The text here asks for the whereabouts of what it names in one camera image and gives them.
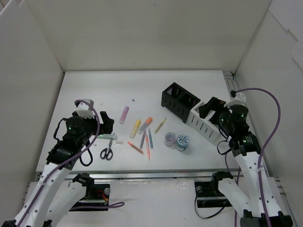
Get green highlighter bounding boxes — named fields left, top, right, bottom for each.
left=97, top=133, right=118, bottom=140

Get purple pink highlighter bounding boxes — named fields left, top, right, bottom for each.
left=119, top=106, right=129, bottom=124

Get yellow highlighter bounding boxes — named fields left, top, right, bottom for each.
left=130, top=119, right=141, bottom=139

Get orange red pen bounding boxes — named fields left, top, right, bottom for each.
left=128, top=142, right=144, bottom=155

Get purple blue pen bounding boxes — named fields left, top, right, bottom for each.
left=140, top=131, right=146, bottom=149

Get long orange pen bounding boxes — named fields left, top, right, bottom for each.
left=145, top=134, right=151, bottom=161

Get orange cap highlighter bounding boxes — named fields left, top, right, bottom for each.
left=137, top=117, right=153, bottom=134

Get thin yellow pen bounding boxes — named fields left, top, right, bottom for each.
left=154, top=118, right=167, bottom=134

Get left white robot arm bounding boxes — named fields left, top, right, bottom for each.
left=3, top=111, right=115, bottom=227

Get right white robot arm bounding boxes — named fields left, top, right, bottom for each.
left=198, top=97, right=293, bottom=227

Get white two-compartment organizer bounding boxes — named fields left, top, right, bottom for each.
left=186, top=101, right=224, bottom=145

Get black two-compartment organizer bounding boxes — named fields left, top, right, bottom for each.
left=161, top=82, right=201, bottom=123

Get blue patterned tape roll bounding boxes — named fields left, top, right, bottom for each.
left=175, top=134, right=189, bottom=151

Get pink blue tape roll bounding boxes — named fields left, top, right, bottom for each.
left=164, top=132, right=176, bottom=146

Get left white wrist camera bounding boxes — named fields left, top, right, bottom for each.
left=76, top=99, right=94, bottom=119

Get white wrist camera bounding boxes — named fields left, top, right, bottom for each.
left=224, top=90, right=246, bottom=108
left=76, top=99, right=94, bottom=119

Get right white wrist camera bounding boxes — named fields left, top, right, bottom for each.
left=224, top=90, right=246, bottom=108

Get black handled scissors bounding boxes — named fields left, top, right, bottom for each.
left=100, top=139, right=113, bottom=161

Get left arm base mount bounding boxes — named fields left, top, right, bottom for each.
left=70, top=173, right=110, bottom=212

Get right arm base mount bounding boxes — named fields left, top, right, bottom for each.
left=194, top=171, right=233, bottom=219

